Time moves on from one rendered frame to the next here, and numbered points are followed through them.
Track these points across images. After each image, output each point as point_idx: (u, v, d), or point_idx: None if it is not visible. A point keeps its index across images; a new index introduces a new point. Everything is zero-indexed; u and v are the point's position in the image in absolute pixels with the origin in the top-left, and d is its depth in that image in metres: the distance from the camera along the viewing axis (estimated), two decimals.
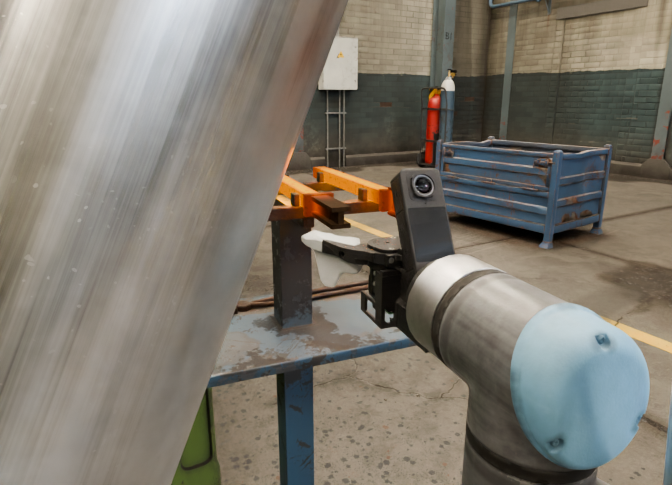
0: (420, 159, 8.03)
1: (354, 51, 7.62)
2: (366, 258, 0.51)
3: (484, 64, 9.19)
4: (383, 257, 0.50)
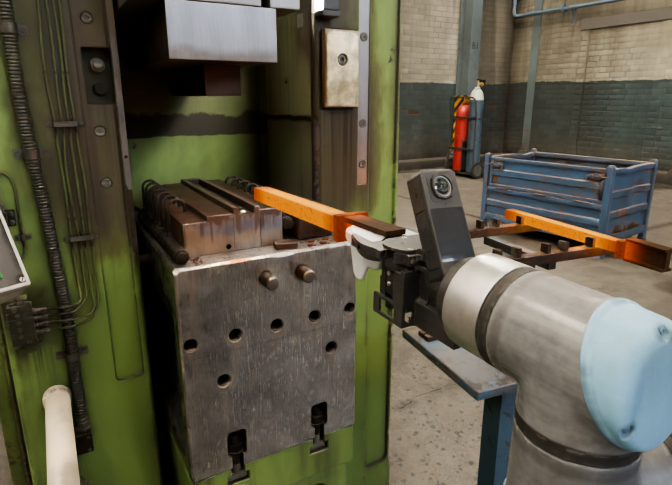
0: (448, 166, 8.23)
1: None
2: (375, 255, 0.52)
3: (507, 72, 9.39)
4: (404, 258, 0.50)
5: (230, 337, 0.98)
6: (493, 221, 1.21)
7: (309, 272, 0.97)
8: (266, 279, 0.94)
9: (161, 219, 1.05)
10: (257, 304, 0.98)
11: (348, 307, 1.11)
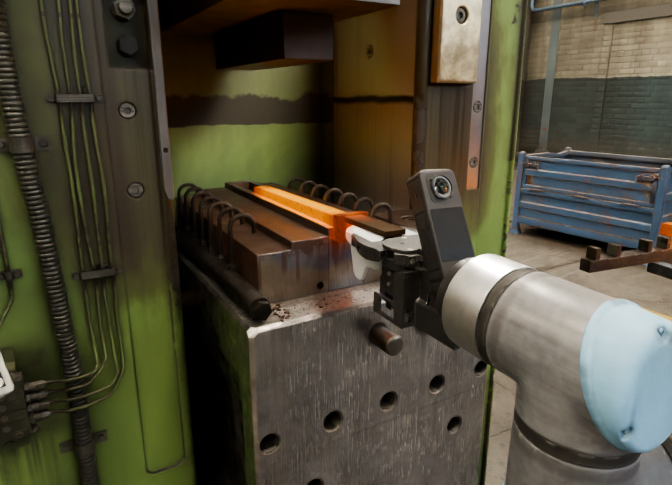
0: None
1: None
2: (375, 255, 0.52)
3: (524, 68, 9.06)
4: (404, 258, 0.50)
5: (323, 422, 0.65)
6: (660, 240, 0.88)
7: None
8: (385, 339, 0.61)
9: (213, 242, 0.72)
10: (364, 373, 0.64)
11: (475, 365, 0.78)
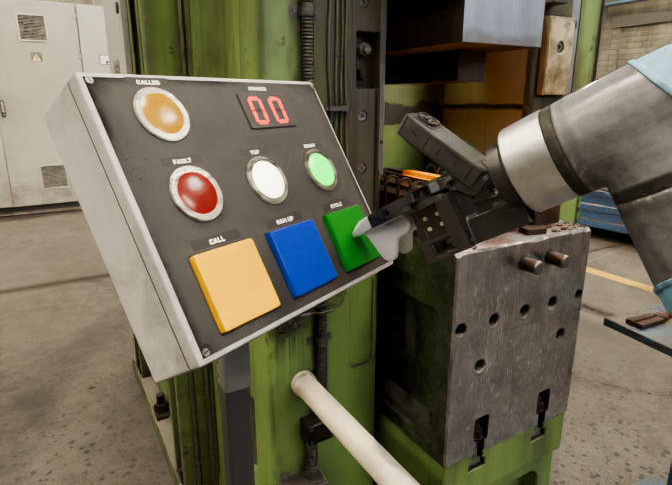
0: None
1: None
2: (407, 202, 0.53)
3: None
4: (436, 184, 0.52)
5: None
6: None
7: (566, 257, 0.97)
8: (533, 264, 0.94)
9: None
10: (513, 289, 0.98)
11: None
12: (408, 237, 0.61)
